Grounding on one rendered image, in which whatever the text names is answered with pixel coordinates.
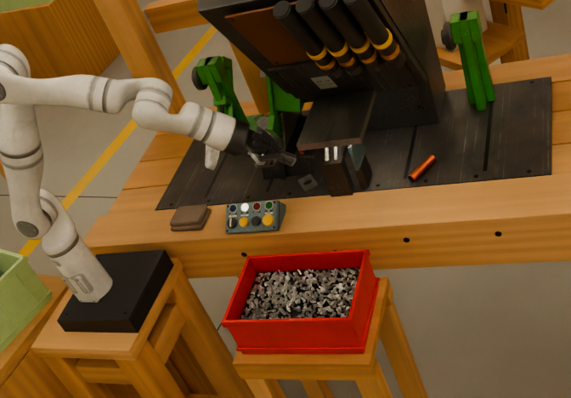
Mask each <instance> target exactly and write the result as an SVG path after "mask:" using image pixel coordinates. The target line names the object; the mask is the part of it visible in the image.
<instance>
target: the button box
mask: <svg viewBox="0 0 571 398"><path fill-rule="evenodd" d="M267 202H272V204H273V206H272V207H271V208H270V209H267V208H266V207H265V205H266V203H267ZM255 203H256V202H244V203H234V204H227V206H226V225H225V233H226V234H228V235H230V234H242V233H253V232H265V231H277V230H279V229H280V226H281V224H282V221H283V218H284V217H285V214H286V205H285V204H284V203H282V202H280V201H278V200H272V201H262V202H258V203H259V204H260V208H259V209H258V210H255V209H254V208H253V205H254V204H255ZM243 204H247V205H248V209H247V210H246V211H242V209H241V206H242V205H243ZM231 205H235V206H236V210H235V211H234V212H230V210H229V208H230V206H231ZM266 214H270V215H271V216H272V217H273V218H274V221H273V223H272V224H271V225H269V226H267V225H264V224H263V217H264V216H265V215H266ZM255 216H257V217H259V218H260V224H259V225H253V224H252V218H253V217H255ZM230 218H233V219H235V220H236V226H235V227H234V228H229V227H228V226H227V221H228V219H230ZM241 218H247V219H248V224H247V226H244V227H243V226H240V224H239V221H240V219H241Z"/></svg>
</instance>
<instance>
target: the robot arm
mask: <svg viewBox="0 0 571 398"><path fill-rule="evenodd" d="M172 96H173V91H172V88H171V86H170V85H169V84H168V83H166V82H164V81H162V80H161V79H158V78H153V77H145V78H134V79H122V80H115V79H110V78H106V77H97V76H92V75H72V76H66V77H55V78H45V79H36V78H31V69H30V66H29V63H28V60H27V59H26V57H25V56H24V55H23V53H22V52H21V51H20V50H19V49H17V48H16V47H15V46H12V45H9V44H0V158H1V162H2V165H3V170H4V173H5V178H6V181H7V185H8V192H9V197H10V206H11V214H12V220H13V223H14V227H15V228H16V230H17V231H18V232H19V233H20V234H21V235H22V236H24V237H26V238H28V239H32V240H36V239H40V238H42V250H43V251H44V252H45V253H46V254H47V255H48V257H49V258H50V259H51V261H52V262H53V263H54V265H55V266H56V267H57V268H58V270H59V271H60V272H61V274H62V275H63V276H62V280H63V281H64V283H65V284H66V285H67V287H68V288H69V289H70V290H71V291H72V292H73V293H74V294H75V296H76V297H77V298H78V300H79V301H80V302H92V303H97V302H99V300H100V299H101V298H102V297H104V296H105V295H106V294H107V293H108V292H109V291H110V288H111V286H112V282H113V281H112V279H111V277H110V275H109V274H108V273H107V271H106V270H105V268H104V267H103V266H102V264H101V263H100V262H99V261H98V260H97V258H96V257H95V256H94V255H93V253H92V252H91V250H90V249H89V248H88V246H87V245H86V243H85V242H84V241H83V239H82V238H81V237H80V236H79V235H78V233H77V232H76V228H75V225H74V223H73V221H72V219H71V217H70V216H69V214H68V213H67V212H66V211H65V209H64V207H63V206H62V204H61V203H60V201H59V200H58V199H57V198H56V197H55V196H54V195H53V194H52V193H50V192H49V191H47V190H44V189H40V188H41V183H42V172H43V164H44V157H43V150H42V142H41V139H40V135H39V132H38V127H37V119H36V114H35V111H34V106H33V105H61V106H69V107H77V108H83V109H87V110H91V111H100V112H105V113H110V114H117V113H119V112H120V111H121V110H122V108H123V107H124V105H125V104H126V103H127V102H128V101H131V100H135V102H134V105H133V110H132V118H133V120H134V121H135V123H136V124H138V125H139V126H140V127H141V128H144V129H147V130H152V131H162V132H168V133H175V134H183V135H186V136H188V137H190V138H192V139H196V140H199V141H200V142H202V143H204V144H206V160H205V166H206V168H209V169H211V170H214V168H215V167H216V166H217V163H218V157H219V152H220V151H223V152H225V153H228V154H230V155H232V156H237V155H239V154H240V153H242V154H244V155H245V156H247V157H249V158H253V160H254V161H255V162H256V163H255V164H254V166H255V167H256V168H265V167H271V166H274V165H275V164H276V162H282V163H284V164H286V165H289V166H293V165H294V163H295V162H296V160H297V159H296V156H295V155H293V154H291V153H289V152H287V151H283V150H281V148H280V147H279V146H277V144H278V142H277V141H276V140H275V139H274V138H273V137H271V136H270V135H269V134H268V133H267V132H265V131H264V130H263V129H262V128H260V127H257V129H256V130H255V131H253V130H251V129H249V125H248V123H246V122H242V121H241V120H239V119H236V118H234V117H231V116H228V115H226V114H223V113H221V112H218V111H213V110H210V109H208V108H206V107H204V106H202V105H198V104H196V103H193V102H187V103H185V104H184V105H183V107H182V108H181V110H180V112H179V113H178V114H169V113H168V111H169V108H170V105H171V102H172Z"/></svg>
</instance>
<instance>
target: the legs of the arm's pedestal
mask: <svg viewBox="0 0 571 398"><path fill-rule="evenodd" d="M179 334H181V335H182V337H183V339H184V341H185V342H186V344H187V345H188V346H189V348H190V350H191V352H192V353H193V355H194V357H195V359H196V360H197V361H198V363H199V364H200V366H201V368H202V370H203V371H204V373H205V374H206V376H207V377H208V379H209V381H210V382H211V384H212V386H213V388H214V389H215V390H216V391H217V393H218V395H201V394H192V393H191V392H190V390H189V388H188V386H187V385H186V383H185V382H184V381H183V379H182V378H181V376H180V375H179V373H178V371H177V369H176V368H175V366H174V365H173V364H172V362H171V361H170V359H169V358H168V357H169V355H170V354H171V352H172V348H173V346H174V345H175V343H176V341H177V339H178V336H179ZM42 358H43V359H44V360H45V362H46V363H47V364H48V366H49V367H50V368H51V369H52V371H53V372H54V373H55V375H56V376H57V377H58V378H59V380H60V381H61V382H62V384H63V385H64V386H65V387H66V388H67V389H68V390H69V392H70V393H71V394H72V396H73V397H74V398H118V396H117V395H116V393H115V392H114V391H113V389H112V388H111V387H110V386H109V385H108V384H132V385H133V387H134V388H135V389H136V390H137V392H138V393H139V395H140V396H141V398H256V397H255V396H254V394H253V393H252V391H251V389H250V387H249V386H248V384H247V382H246V381H245V379H241V378H240V376H239V374H238V373H237V371H236V369H235V368H234V366H233V361H234V358H233V357H232V355H231V354H230V352H229V350H228V348H227V346H226V345H225V343H224V341H223V340H222V338H221V336H220V335H219V333H218V330H217V329H216V328H215V326H214V324H213V323H212V320H211V319H210V317H209V315H208V314H207V312H206V310H205V308H204V307H203V305H202V303H201V301H200V300H199V298H198V296H197V295H196V293H195V291H194V289H193V287H192V286H191V285H190V283H189V280H188V279H187V277H186V275H185V274H184V272H183V271H182V272H181V274H180V276H179V278H178V280H177V282H176V283H175V285H174V287H173V289H172V291H171V293H170V295H169V297H168V299H167V301H166V303H165V305H164V307H163V309H162V310H161V313H160V314H159V316H158V318H157V320H156V322H155V325H154V326H153V328H152V330H151V332H150V335H149V337H148V338H147V339H146V341H145V343H144V346H143V348H142V349H141V351H140V353H139V356H138V358H137V360H136V361H127V360H104V359H82V358H59V357H42Z"/></svg>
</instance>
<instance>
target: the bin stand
mask: <svg viewBox="0 0 571 398"><path fill-rule="evenodd" d="M379 278H380V281H379V282H378V286H379V287H378V292H377V295H376V302H375V307H374V311H373V315H372V319H371V324H370V331H369V334H368V338H367V343H366V346H365V352H364V354H242V353H241V351H237V352H236V354H235V358H234V361H233V366H234V368H235V369H236V371H237V373H238V374H239V376H240V378H241V379H245V381H246V382H247V384H248V386H249V387H250V389H251V391H252V393H253V394H254V396H255V397H256V398H286V395H285V394H284V392H283V390H282V388H281V387H280V384H279V383H278V381H277V379H296V380H300V381H301V383H302V385H303V387H304V389H305V390H306V392H307V394H308V397H309V398H335V397H334V395H333V394H332V392H331V388H330V386H329V384H328V383H327V381H326V380H355V381H356V384H357V385H358V387H359V391H360V393H361V395H362V397H363V398H393V397H392V394H391V392H390V389H389V388H388V385H387V381H386V379H385V377H384V375H383V373H382V370H381V367H380V365H379V362H377V360H376V349H377V345H378V340H379V336H380V338H381V341H382V344H383V347H384V349H385V351H386V353H387V357H388V360H389V361H390V364H391V367H392V369H393V372H394V375H395V377H396V379H397V381H398V384H399V388H400V390H401V392H402V395H403V397H404V398H428V396H427V392H426V390H425V387H424V384H423V382H422V380H421V375H420V373H419V371H418V368H417V365H416V362H415V359H414V356H413V354H412V351H411V349H410V345H409V342H408V340H407V338H406V335H405V332H404V329H403V326H402V323H401V320H400V319H399V314H398V312H397V310H396V307H395V304H394V302H393V290H392V287H391V284H390V282H389V280H388V277H379Z"/></svg>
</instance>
